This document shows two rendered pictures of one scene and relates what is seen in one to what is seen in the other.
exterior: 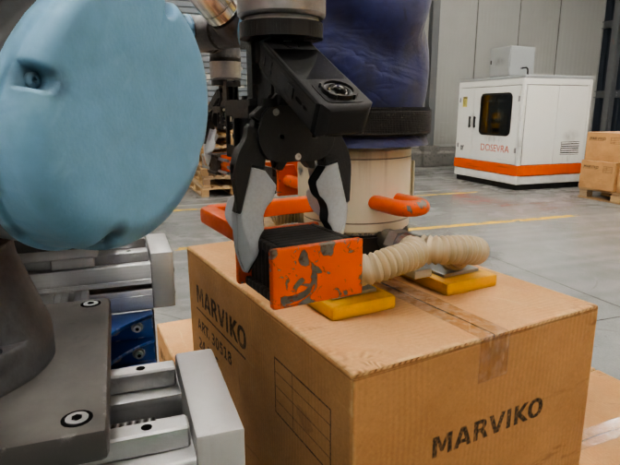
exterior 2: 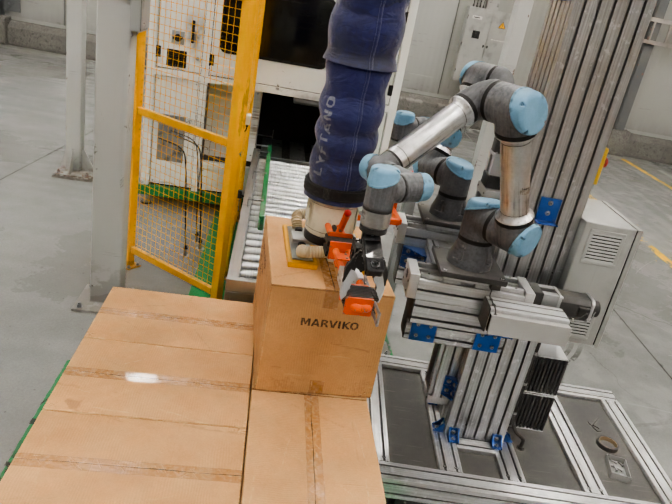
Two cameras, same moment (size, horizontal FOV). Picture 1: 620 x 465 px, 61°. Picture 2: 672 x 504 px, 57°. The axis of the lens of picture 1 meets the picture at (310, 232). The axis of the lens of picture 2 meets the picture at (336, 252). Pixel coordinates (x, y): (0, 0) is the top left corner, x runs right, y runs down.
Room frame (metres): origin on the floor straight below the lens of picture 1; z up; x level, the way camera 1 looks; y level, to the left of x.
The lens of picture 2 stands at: (2.78, 0.55, 1.79)
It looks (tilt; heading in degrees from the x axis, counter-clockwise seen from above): 22 degrees down; 197
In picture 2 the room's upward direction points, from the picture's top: 11 degrees clockwise
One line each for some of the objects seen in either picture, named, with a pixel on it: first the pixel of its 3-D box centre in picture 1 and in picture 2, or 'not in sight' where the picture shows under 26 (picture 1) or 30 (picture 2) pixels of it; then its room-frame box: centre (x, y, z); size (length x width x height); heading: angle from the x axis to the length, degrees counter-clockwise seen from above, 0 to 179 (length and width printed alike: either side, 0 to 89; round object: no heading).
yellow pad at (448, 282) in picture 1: (401, 249); (299, 241); (0.89, -0.16, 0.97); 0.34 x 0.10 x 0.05; 28
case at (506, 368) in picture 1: (353, 379); (314, 300); (0.85, -0.08, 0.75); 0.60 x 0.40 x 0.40; 29
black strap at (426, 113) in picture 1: (355, 120); (337, 186); (0.84, -0.07, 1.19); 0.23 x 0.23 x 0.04
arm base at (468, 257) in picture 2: not in sight; (472, 249); (0.79, 0.42, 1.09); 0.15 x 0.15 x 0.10
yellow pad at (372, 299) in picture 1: (304, 265); not in sight; (0.80, 0.01, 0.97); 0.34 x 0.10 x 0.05; 28
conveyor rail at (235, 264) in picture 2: not in sight; (246, 209); (-0.41, -1.02, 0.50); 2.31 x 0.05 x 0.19; 25
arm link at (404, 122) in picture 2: not in sight; (403, 126); (0.48, 0.03, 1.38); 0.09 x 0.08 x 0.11; 153
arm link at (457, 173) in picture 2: not in sight; (455, 175); (0.32, 0.25, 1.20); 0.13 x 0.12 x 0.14; 63
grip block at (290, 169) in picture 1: (287, 177); (340, 246); (1.06, 0.04, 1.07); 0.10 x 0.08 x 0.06; 118
